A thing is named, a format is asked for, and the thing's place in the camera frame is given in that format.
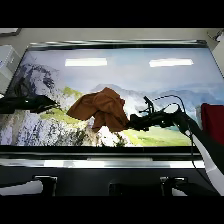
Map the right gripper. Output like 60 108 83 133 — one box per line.
126 113 153 132

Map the brown garment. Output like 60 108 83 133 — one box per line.
66 87 131 134

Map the red garment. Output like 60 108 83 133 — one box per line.
200 102 224 146

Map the silver frame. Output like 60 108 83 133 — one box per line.
0 151 224 197

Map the black cable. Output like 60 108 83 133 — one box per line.
152 94 214 188

